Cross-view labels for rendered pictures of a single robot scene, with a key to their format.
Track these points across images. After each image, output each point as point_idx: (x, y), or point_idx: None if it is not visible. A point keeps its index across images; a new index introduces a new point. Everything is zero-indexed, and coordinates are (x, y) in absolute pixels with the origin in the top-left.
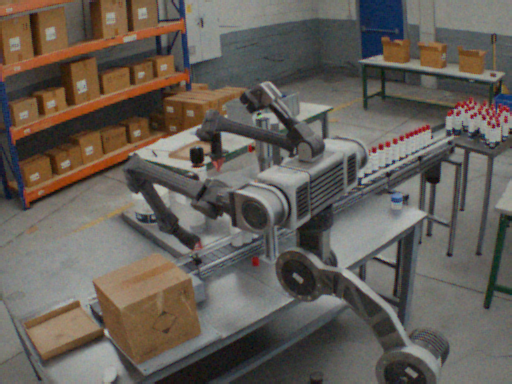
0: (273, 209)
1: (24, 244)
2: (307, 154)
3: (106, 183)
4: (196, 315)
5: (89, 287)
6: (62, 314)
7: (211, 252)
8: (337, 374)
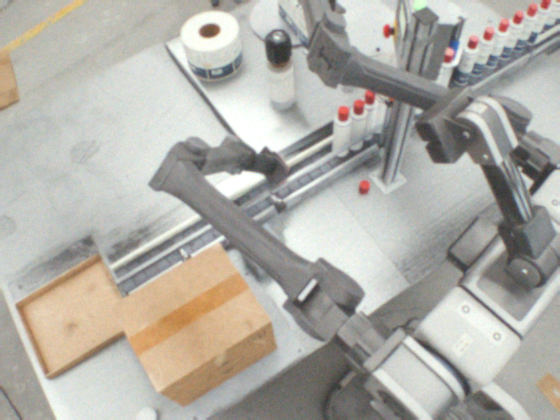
0: (438, 418)
1: (33, 5)
2: (527, 279)
3: None
4: (273, 341)
5: (114, 214)
6: (73, 276)
7: (300, 163)
8: (435, 281)
